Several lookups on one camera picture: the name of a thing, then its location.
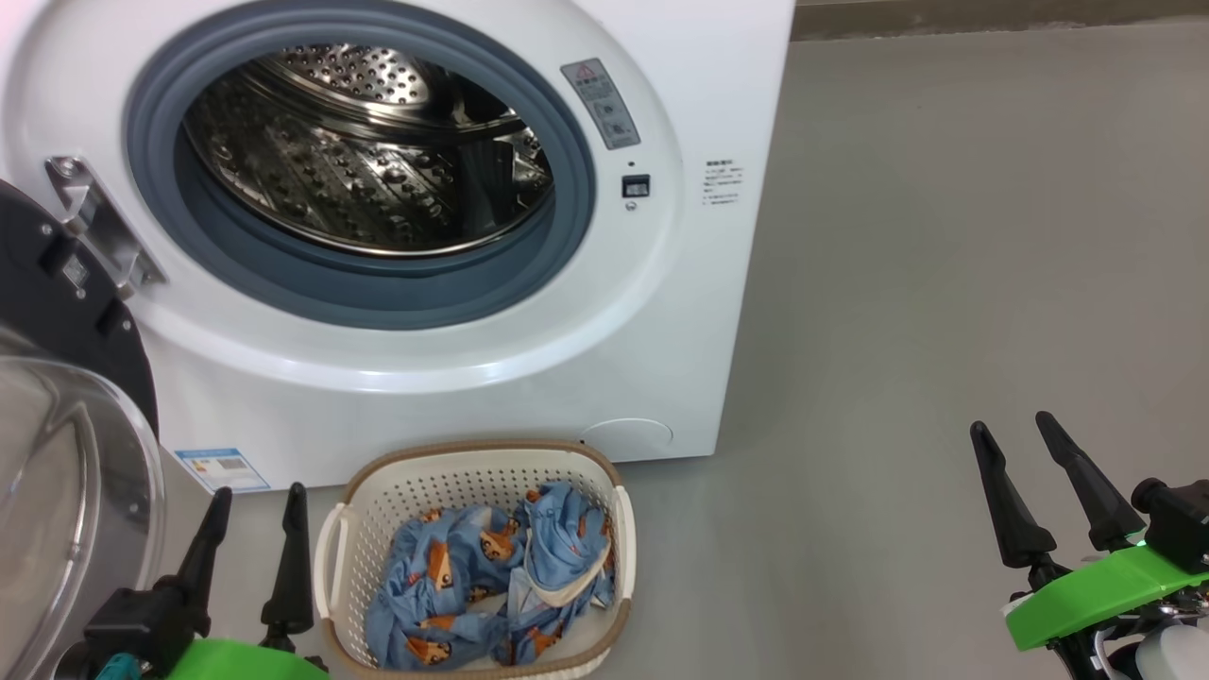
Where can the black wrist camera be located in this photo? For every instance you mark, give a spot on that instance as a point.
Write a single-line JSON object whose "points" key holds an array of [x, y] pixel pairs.
{"points": [[1181, 524], [137, 628]]}

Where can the white washing machine body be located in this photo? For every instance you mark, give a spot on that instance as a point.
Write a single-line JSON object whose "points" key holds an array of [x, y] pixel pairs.
{"points": [[661, 331]]}

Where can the blue energy label sticker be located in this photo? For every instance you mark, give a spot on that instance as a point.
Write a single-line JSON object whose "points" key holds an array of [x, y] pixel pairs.
{"points": [[222, 469]]}

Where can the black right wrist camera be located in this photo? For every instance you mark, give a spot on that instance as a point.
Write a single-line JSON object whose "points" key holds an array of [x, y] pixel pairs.
{"points": [[1181, 524]]}

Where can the cream laundry basket brown rim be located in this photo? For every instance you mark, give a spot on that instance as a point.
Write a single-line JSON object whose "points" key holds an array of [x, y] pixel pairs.
{"points": [[378, 510]]}

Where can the small printed text label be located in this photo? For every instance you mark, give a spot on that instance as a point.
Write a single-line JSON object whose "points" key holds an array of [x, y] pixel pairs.
{"points": [[723, 182]]}

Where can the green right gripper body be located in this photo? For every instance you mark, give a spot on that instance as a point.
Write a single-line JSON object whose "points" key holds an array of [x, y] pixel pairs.
{"points": [[1086, 595]]}

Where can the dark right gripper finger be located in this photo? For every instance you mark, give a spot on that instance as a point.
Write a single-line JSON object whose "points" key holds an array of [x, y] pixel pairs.
{"points": [[1015, 524], [1100, 510]]}

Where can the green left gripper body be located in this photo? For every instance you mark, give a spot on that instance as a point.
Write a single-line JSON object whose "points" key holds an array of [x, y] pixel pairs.
{"points": [[246, 661]]}

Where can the blue bear print garment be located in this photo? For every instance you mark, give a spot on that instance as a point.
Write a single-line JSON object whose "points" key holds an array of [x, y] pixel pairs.
{"points": [[434, 586]]}

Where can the blue garment cream waistband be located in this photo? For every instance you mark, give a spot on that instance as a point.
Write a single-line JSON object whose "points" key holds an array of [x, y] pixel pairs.
{"points": [[562, 543]]}

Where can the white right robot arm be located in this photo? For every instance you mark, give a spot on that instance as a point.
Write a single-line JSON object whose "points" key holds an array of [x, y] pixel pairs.
{"points": [[1176, 656]]}

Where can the grey warning sticker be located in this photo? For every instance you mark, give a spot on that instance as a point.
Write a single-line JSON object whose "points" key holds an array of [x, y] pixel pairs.
{"points": [[601, 104]]}

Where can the black round glass washer door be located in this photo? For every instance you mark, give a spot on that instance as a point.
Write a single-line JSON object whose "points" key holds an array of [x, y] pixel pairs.
{"points": [[66, 312]]}

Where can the round white filter cover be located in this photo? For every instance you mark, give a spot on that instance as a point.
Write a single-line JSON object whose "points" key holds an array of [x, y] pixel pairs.
{"points": [[628, 438]]}

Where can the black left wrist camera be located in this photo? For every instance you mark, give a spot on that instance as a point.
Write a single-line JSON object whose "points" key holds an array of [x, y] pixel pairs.
{"points": [[137, 628]]}

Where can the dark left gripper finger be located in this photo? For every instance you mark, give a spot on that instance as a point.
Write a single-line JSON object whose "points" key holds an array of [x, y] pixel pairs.
{"points": [[200, 576], [293, 595]]}

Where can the metal door hinge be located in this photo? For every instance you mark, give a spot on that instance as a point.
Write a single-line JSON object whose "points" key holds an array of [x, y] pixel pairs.
{"points": [[99, 227]]}

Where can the black door latch socket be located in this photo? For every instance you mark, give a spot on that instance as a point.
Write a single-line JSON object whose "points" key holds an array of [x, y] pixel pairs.
{"points": [[636, 186]]}

